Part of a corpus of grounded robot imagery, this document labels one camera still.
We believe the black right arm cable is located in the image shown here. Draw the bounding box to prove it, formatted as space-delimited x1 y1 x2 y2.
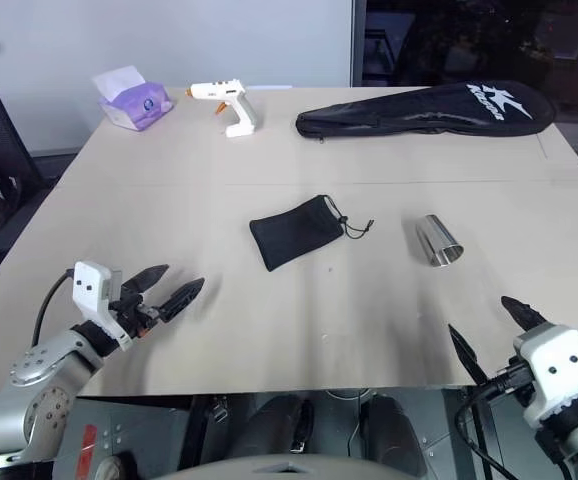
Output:
455 372 526 480

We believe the stainless steel cup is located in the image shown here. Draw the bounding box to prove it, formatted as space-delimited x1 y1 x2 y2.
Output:
414 213 466 269

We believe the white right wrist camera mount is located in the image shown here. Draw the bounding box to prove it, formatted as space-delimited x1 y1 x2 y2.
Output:
512 323 578 417

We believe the purple tissue pack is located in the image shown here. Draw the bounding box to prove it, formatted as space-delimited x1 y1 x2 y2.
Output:
91 65 178 133

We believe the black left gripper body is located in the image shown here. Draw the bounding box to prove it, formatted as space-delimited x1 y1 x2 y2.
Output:
110 293 166 342

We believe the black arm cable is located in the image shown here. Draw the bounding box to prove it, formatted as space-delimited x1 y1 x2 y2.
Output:
455 372 526 480
32 268 77 347

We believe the dark rounded shape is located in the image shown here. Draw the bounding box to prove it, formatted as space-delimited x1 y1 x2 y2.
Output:
358 393 429 477

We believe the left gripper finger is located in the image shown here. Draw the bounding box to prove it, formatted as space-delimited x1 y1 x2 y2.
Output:
120 264 172 302
157 277 206 323

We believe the grey rounded robot torso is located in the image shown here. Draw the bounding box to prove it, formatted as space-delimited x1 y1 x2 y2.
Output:
162 451 386 480

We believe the black racket bag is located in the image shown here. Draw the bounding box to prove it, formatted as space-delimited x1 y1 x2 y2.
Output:
294 79 557 143

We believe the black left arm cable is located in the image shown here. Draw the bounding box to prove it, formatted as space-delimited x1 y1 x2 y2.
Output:
32 268 77 347

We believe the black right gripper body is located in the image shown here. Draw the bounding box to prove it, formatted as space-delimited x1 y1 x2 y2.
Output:
482 360 534 397

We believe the red sticker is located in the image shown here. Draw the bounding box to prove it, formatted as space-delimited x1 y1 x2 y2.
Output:
80 424 99 462

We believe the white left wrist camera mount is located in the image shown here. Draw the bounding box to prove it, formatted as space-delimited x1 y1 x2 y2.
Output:
72 259 133 351

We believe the white hot glue gun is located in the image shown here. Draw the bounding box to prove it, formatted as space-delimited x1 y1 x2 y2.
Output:
184 78 259 140

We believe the black drawstring pouch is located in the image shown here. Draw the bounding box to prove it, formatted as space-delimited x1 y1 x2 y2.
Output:
248 194 377 273

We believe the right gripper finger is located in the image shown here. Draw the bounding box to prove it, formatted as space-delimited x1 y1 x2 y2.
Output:
500 295 550 332
447 323 490 386

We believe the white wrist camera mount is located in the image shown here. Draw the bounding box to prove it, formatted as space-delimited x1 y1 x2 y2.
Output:
512 323 578 417
72 259 133 351

